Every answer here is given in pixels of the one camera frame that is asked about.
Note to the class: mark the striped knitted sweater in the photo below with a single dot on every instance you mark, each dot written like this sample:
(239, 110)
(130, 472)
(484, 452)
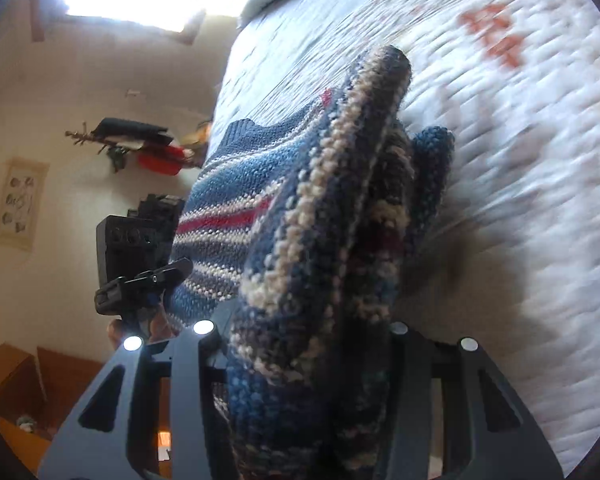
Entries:
(306, 225)

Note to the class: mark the floral quilted bedspread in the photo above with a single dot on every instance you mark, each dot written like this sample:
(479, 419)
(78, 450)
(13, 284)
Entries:
(513, 259)

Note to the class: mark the framed wall picture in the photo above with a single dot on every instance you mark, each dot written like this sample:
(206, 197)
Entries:
(20, 202)

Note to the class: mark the left human hand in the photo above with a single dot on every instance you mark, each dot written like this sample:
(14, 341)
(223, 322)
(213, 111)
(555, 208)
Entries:
(154, 325)

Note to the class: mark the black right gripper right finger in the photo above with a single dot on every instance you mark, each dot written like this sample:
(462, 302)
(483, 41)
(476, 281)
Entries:
(488, 432)

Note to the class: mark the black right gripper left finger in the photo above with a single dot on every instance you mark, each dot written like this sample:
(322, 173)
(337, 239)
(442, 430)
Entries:
(112, 431)

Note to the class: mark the wooden furniture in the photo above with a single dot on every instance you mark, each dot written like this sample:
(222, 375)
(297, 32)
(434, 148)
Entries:
(37, 393)

